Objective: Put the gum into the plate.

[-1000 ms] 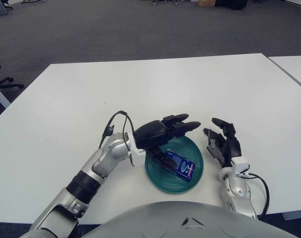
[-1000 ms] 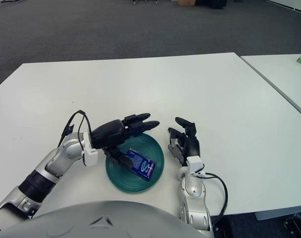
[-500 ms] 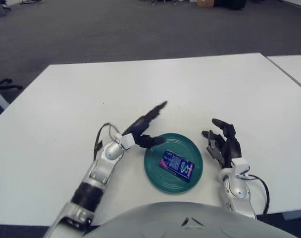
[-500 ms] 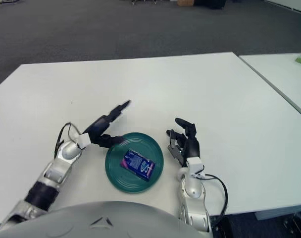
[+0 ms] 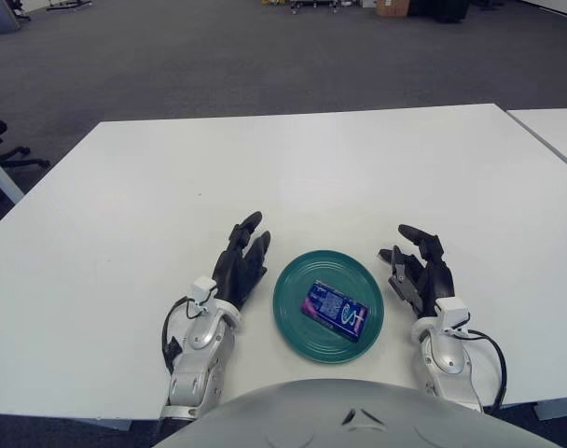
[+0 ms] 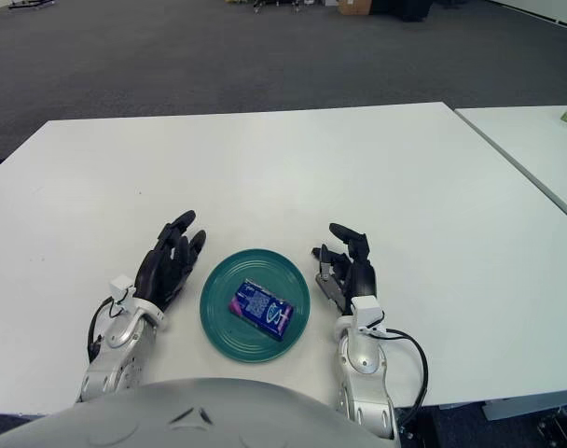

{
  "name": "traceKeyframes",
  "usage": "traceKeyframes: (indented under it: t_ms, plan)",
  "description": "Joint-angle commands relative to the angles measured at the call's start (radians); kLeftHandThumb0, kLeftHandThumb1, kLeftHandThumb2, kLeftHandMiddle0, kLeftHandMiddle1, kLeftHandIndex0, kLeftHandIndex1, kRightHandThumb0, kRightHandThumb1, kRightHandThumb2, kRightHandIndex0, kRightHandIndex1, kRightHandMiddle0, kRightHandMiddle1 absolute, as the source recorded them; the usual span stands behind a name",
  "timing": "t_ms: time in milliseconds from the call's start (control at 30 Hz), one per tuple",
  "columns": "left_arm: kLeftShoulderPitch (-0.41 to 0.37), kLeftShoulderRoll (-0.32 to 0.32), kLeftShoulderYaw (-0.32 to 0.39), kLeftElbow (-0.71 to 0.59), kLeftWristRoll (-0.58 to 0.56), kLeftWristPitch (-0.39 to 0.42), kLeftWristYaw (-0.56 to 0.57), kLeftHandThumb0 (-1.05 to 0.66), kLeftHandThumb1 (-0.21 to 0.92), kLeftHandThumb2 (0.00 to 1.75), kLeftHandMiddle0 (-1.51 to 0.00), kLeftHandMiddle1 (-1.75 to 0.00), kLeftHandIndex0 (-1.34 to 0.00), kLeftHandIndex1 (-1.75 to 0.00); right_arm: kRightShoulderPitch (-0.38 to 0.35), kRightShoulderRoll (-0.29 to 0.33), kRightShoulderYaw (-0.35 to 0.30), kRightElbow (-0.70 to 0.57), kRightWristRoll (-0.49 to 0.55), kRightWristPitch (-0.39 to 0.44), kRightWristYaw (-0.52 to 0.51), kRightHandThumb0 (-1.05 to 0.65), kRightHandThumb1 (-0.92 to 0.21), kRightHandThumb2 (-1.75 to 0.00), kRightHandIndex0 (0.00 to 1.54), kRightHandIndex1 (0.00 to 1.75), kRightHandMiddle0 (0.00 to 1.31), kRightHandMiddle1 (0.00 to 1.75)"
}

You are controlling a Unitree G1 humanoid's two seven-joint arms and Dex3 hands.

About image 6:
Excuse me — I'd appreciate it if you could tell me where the green round plate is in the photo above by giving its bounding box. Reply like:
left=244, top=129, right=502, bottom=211
left=200, top=248, right=312, bottom=364

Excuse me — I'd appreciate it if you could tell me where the grey table frame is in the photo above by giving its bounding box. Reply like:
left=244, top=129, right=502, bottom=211
left=481, top=400, right=564, bottom=421

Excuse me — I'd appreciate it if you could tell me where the blue gum pack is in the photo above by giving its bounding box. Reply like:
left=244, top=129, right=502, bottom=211
left=228, top=278, right=296, bottom=344

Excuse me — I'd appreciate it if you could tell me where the grey robot torso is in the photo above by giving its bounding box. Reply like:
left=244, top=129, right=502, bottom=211
left=0, top=377, right=382, bottom=448

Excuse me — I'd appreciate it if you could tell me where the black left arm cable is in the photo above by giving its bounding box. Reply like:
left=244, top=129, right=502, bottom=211
left=86, top=296, right=126, bottom=365

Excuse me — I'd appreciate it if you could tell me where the brown cardboard box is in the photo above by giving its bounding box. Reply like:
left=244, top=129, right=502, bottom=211
left=338, top=0, right=373, bottom=16

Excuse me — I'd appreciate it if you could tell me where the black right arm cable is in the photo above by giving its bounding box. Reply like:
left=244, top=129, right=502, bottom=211
left=380, top=326, right=429, bottom=428

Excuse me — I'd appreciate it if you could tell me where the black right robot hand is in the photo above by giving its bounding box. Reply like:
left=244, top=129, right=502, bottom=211
left=310, top=222, right=378, bottom=316

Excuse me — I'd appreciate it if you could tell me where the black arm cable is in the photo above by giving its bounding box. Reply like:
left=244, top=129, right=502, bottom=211
left=380, top=326, right=429, bottom=428
left=86, top=296, right=126, bottom=365

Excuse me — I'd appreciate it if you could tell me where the black equipment base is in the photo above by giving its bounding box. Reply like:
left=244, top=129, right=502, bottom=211
left=537, top=410, right=567, bottom=448

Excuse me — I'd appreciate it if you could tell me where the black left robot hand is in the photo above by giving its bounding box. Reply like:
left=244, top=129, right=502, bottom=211
left=132, top=209, right=208, bottom=314

